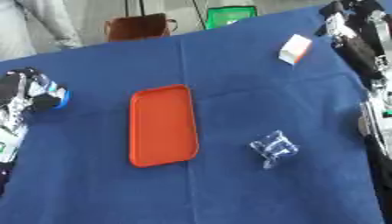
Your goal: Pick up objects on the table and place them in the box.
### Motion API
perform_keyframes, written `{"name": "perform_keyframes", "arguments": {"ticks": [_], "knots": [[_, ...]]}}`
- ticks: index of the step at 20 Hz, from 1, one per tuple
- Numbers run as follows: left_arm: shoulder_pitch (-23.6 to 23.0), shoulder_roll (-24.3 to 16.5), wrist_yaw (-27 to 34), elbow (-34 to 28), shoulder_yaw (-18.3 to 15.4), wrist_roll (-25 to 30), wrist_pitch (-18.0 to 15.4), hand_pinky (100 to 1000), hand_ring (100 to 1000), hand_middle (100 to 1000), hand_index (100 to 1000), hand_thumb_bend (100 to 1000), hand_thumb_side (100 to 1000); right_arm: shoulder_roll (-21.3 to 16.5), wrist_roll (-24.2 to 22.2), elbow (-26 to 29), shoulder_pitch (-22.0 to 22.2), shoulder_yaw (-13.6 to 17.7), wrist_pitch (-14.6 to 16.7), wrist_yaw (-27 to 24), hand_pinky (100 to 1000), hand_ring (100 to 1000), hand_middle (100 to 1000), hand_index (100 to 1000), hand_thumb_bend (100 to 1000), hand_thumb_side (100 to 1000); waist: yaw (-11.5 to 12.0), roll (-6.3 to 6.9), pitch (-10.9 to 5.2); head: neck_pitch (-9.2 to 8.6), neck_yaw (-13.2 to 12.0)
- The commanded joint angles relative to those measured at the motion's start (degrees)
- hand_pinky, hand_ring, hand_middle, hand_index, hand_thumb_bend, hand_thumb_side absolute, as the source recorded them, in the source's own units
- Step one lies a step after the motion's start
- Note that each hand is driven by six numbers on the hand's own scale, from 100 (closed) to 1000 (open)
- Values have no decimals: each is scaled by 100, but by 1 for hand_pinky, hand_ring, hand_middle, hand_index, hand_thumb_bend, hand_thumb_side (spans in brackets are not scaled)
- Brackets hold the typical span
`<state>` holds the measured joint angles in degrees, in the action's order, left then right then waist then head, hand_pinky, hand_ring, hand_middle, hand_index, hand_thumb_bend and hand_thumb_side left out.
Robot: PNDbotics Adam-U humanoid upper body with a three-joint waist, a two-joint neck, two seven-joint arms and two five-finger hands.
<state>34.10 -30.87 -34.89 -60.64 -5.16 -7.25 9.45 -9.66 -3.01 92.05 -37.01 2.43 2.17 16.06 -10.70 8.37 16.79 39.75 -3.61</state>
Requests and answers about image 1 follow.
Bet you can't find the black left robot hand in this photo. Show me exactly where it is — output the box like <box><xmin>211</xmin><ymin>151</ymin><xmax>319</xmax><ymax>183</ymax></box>
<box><xmin>0</xmin><ymin>66</ymin><xmax>69</xmax><ymax>117</ymax></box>

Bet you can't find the clear crumpled plastic wrapper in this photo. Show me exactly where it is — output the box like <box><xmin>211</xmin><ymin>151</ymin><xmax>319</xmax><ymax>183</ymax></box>
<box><xmin>248</xmin><ymin>129</ymin><xmax>302</xmax><ymax>171</ymax></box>

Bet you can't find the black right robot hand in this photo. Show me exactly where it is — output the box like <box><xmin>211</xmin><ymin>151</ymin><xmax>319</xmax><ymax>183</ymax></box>
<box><xmin>313</xmin><ymin>0</ymin><xmax>392</xmax><ymax>82</ymax></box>

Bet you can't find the white and orange box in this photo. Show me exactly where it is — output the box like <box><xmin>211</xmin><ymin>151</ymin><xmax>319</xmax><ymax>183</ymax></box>
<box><xmin>276</xmin><ymin>33</ymin><xmax>314</xmax><ymax>66</ymax></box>

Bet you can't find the orange rectangular tray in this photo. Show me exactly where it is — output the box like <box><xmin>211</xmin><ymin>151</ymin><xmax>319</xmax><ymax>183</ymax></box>
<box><xmin>127</xmin><ymin>83</ymin><xmax>201</xmax><ymax>169</ymax></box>

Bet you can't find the green box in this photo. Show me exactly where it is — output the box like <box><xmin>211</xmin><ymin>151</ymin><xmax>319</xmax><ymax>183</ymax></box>
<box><xmin>203</xmin><ymin>5</ymin><xmax>259</xmax><ymax>30</ymax></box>

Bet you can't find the person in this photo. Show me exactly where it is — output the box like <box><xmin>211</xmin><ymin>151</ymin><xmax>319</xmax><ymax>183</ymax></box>
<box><xmin>0</xmin><ymin>0</ymin><xmax>85</xmax><ymax>61</ymax></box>

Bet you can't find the blue ring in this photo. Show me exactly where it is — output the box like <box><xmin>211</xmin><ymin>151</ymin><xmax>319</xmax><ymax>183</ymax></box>
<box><xmin>53</xmin><ymin>88</ymin><xmax>73</xmax><ymax>110</ymax></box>

